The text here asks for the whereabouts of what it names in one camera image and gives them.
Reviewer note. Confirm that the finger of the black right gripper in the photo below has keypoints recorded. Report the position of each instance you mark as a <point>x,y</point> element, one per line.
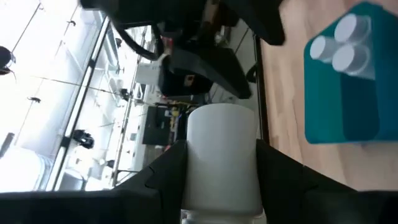
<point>211,67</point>

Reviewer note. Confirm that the teal plastic basket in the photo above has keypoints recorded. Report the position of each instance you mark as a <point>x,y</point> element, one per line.
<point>326,118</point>

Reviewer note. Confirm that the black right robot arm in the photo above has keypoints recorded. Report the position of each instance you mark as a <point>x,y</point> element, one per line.
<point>102,3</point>

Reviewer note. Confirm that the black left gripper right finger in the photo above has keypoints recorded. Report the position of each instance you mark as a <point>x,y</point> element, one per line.
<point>286,193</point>

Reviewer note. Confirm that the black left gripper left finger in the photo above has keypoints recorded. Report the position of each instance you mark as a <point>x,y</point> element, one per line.
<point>161,193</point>

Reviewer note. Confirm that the black aluminium table frame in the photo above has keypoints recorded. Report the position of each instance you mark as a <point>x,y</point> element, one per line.
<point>264,77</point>

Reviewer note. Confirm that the black computer monitor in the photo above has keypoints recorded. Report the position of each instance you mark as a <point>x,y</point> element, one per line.
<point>155,124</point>

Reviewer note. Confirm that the black ceiling spotlight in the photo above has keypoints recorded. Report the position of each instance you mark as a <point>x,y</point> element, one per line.
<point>82,138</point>
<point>124,94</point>
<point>4,60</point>

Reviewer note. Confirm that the white pill bottle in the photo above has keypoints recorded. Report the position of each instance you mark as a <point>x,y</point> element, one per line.
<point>321,48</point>
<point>222,155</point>
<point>349,59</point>
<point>353,28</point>

